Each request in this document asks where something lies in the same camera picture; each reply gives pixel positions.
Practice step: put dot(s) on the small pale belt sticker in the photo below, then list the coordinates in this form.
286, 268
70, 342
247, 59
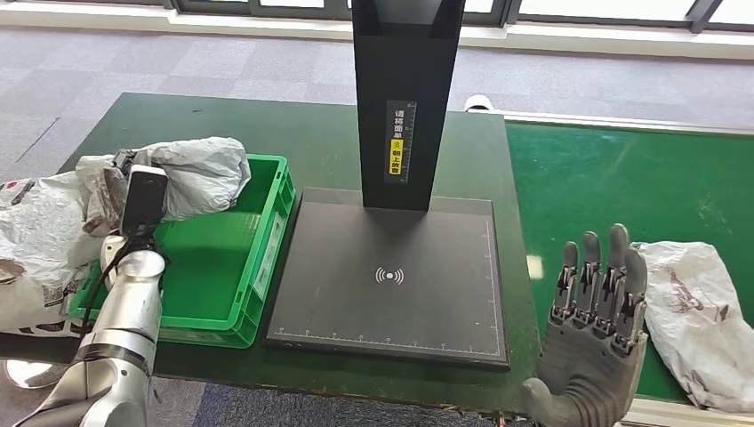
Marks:
535, 267

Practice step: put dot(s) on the white parcel with brown line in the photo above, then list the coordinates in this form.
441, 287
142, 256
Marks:
695, 330

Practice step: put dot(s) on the black scanner column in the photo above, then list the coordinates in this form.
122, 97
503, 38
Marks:
406, 70

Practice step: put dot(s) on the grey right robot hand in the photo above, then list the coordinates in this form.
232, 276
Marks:
589, 365

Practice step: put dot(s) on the dark window frame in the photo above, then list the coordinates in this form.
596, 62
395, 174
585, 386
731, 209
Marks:
701, 15

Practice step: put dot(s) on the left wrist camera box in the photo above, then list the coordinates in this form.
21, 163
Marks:
144, 200

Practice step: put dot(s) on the black scanner base plate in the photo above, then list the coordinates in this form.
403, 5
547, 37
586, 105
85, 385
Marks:
389, 312

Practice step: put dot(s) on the black and yellow column label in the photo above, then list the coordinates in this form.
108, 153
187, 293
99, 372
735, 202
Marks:
400, 141

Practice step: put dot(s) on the green plastic crate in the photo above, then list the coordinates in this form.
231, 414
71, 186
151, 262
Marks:
206, 265

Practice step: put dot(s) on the white parcel bag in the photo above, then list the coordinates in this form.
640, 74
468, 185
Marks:
200, 177

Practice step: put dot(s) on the silver conveyor frame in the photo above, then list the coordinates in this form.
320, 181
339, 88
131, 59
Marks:
665, 415

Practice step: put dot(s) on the white crate label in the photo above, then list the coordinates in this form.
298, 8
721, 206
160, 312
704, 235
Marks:
270, 256

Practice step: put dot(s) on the large white printed bag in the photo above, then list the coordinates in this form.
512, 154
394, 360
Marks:
41, 236

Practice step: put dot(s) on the green conveyor belt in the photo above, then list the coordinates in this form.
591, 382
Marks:
618, 177

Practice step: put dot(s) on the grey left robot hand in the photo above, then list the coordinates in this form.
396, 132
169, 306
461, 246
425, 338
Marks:
124, 162

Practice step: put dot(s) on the round chrome base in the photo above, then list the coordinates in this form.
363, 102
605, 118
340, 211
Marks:
29, 374

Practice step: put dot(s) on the dark green table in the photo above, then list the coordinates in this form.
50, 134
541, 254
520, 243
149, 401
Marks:
235, 124

